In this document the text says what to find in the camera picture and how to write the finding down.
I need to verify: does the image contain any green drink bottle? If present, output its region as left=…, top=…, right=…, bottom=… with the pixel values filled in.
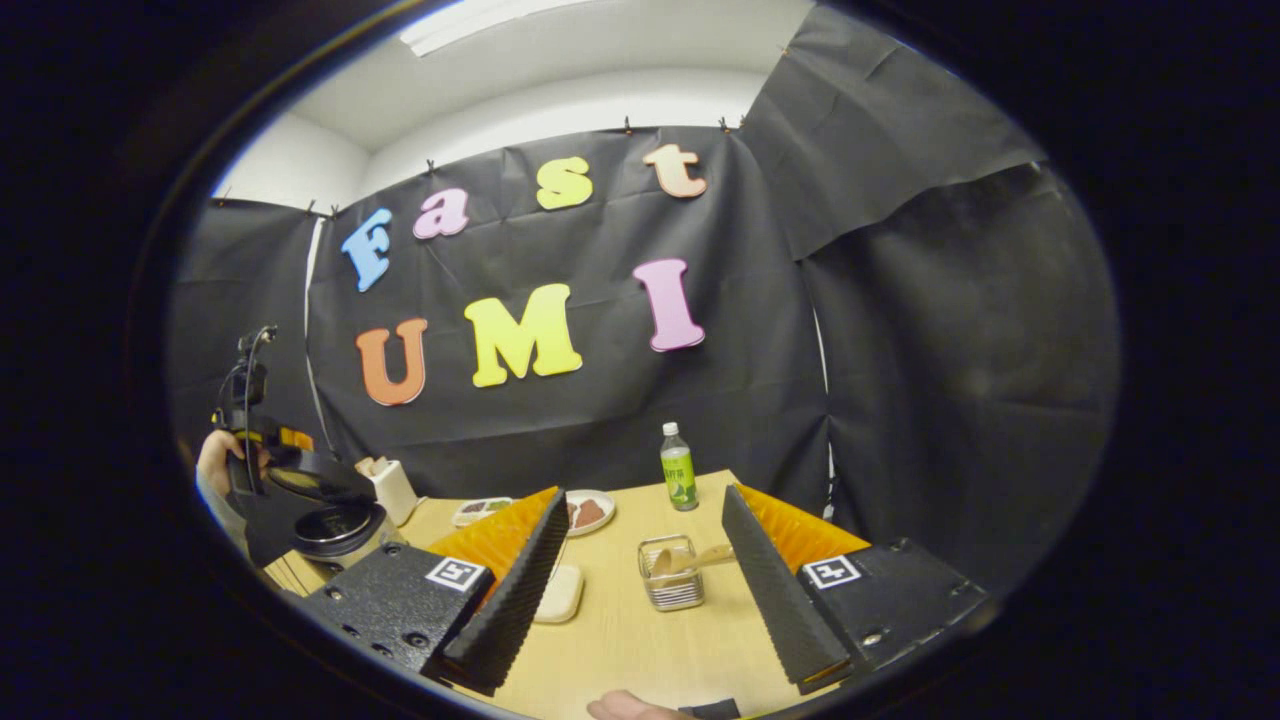
left=660, top=422, right=700, bottom=512

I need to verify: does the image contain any black silver rice cooker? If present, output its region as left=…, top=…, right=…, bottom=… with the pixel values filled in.
left=240, top=447, right=406, bottom=581

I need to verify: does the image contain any clear box of rice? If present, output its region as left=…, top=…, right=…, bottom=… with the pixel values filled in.
left=533, top=563, right=585, bottom=625

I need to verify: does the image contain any black backdrop cloth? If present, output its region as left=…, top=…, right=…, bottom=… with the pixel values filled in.
left=165, top=5, right=1121, bottom=591

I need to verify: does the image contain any white toaster with bread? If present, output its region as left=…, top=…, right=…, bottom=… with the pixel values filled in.
left=355, top=456, right=419, bottom=528

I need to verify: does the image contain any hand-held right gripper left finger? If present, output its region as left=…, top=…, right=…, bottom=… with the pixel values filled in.
left=300, top=487, right=571, bottom=698

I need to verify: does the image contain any clear chopstick holder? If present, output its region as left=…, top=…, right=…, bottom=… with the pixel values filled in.
left=638, top=534, right=706, bottom=612

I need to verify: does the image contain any wooden spoon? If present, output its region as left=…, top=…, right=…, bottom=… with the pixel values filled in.
left=650, top=543, right=738, bottom=579

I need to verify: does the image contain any white plate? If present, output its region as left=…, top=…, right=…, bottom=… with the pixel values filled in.
left=565, top=489, right=617, bottom=537

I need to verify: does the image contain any white divided food tray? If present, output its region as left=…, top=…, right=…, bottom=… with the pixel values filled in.
left=452, top=497, right=514, bottom=528

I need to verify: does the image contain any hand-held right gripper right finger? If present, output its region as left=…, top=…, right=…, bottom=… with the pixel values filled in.
left=722, top=483, right=991, bottom=696

